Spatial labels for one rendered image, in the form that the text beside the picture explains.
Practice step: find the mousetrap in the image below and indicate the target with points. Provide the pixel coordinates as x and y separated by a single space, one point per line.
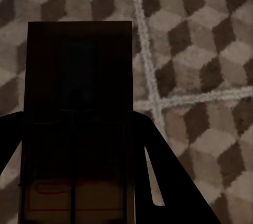
77 148

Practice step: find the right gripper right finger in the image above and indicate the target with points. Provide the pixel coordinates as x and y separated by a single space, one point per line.
184 202

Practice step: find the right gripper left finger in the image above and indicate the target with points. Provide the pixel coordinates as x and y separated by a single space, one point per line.
10 136

